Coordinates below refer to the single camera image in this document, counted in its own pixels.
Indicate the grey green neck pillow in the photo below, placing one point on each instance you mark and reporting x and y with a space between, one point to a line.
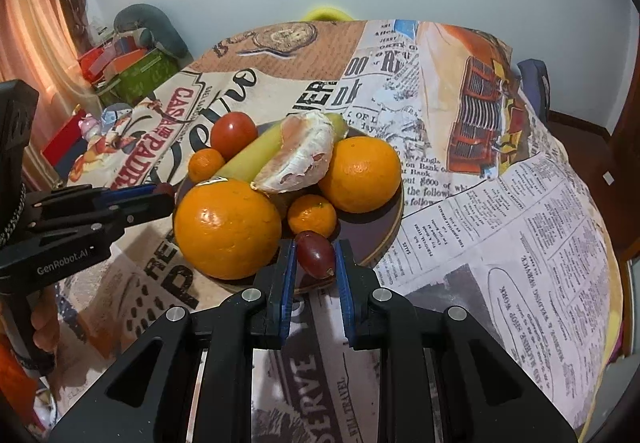
153 27

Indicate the Dole sticker orange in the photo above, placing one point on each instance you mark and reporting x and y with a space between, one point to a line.
226 230

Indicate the yellow round object behind bed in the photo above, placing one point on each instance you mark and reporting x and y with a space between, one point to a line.
326 14

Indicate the peeled grapefruit segment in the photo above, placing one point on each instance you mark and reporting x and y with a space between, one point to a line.
306 148

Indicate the dark purple plate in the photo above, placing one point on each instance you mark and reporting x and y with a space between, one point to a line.
369 235

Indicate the large orange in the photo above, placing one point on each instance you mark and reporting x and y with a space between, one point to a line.
364 174

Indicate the brown wooden door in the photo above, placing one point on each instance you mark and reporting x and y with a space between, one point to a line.
625 149

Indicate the pink toy figure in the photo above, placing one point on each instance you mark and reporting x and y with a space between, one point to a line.
89 127

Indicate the small tangerine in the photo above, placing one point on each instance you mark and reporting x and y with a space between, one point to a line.
312 213
204 163

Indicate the long yellow-green banana piece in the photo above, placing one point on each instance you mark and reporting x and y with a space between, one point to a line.
340 127

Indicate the orange red box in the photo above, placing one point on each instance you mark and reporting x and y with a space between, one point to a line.
106 61

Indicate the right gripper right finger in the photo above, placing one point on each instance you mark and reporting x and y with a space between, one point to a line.
442 374

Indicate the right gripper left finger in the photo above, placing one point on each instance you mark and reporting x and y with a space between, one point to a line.
189 376

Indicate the green box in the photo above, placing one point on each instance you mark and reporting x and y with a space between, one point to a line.
139 80

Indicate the newspaper print bed blanket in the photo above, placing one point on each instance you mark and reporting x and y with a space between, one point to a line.
495 219

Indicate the short yellow banana piece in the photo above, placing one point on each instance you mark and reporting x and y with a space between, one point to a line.
245 165

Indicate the orange curtain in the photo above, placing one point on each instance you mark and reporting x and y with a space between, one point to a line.
37 47

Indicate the red tomato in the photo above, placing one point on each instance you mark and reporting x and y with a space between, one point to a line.
231 133

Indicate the left hand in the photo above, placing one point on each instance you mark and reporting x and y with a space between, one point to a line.
45 322

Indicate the red grape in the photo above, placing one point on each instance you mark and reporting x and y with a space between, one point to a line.
164 188
315 255

